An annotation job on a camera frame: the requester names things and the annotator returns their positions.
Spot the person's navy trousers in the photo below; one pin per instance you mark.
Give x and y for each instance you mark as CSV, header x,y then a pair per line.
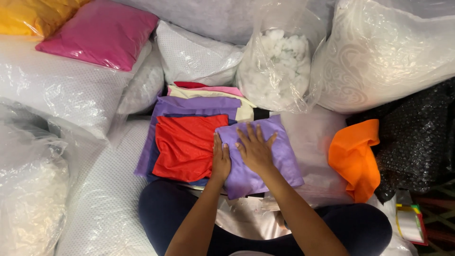
x,y
167,209

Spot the pale pink white pillow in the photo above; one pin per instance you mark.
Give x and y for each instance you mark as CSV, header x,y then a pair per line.
x,y
312,142

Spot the navy blue fabric cover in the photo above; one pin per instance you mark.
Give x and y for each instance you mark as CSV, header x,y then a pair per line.
x,y
153,156

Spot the large white dotted pillow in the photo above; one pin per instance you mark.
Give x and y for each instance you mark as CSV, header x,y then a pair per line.
x,y
60,89

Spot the orange fabric cover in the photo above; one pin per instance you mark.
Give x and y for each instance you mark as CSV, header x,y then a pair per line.
x,y
353,160

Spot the dark red fabric cover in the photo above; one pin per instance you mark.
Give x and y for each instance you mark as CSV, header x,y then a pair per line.
x,y
188,85

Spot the yellow pillow in plastic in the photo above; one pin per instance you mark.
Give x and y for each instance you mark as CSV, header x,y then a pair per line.
x,y
32,16

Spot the clear bag of white stuffing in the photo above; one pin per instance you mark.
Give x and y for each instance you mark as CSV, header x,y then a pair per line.
x,y
280,67

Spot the cream fabric cover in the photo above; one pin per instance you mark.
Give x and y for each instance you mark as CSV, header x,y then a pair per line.
x,y
213,94

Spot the colourful edged packet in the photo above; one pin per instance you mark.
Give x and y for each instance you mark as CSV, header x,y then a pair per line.
x,y
410,224

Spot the grey fabric pillow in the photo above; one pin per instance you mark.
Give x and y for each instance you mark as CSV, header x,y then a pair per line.
x,y
209,17

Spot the purple fabric cover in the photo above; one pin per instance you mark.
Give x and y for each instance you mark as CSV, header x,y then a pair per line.
x,y
199,105

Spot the white dotted pillow in plastic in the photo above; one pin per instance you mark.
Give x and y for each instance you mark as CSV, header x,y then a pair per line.
x,y
193,57

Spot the person's left hand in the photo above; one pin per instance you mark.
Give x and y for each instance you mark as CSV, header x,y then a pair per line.
x,y
221,163

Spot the clear plastic sheet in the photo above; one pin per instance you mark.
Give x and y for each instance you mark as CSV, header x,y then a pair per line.
x,y
245,220

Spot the small white wrapped pillow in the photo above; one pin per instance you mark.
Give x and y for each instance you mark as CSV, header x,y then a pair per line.
x,y
144,89

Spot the person's right hand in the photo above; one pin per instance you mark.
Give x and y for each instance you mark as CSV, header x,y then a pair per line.
x,y
257,154

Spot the crumpled clear plastic bag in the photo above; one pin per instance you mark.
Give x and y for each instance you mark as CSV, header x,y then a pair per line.
x,y
394,245

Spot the pink fabric cover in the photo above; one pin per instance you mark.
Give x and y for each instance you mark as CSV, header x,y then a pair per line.
x,y
224,90

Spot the plastic bag of white filling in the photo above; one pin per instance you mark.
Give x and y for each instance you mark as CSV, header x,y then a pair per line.
x,y
30,185

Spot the white dotted mattress pillow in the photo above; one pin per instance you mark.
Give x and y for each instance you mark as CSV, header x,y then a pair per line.
x,y
106,199

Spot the black fabric cover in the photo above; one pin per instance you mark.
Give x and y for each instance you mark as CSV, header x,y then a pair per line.
x,y
261,113

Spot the white patterned pillow in plastic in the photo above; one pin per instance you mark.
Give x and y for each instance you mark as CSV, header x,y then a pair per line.
x,y
376,60

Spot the lilac stuffed cushion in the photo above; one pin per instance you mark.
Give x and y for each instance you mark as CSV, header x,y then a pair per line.
x,y
284,160

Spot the black bubble wrap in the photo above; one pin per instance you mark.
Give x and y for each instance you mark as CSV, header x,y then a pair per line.
x,y
416,142

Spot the pink pillow in plastic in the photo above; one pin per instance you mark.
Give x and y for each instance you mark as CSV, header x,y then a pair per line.
x,y
103,35

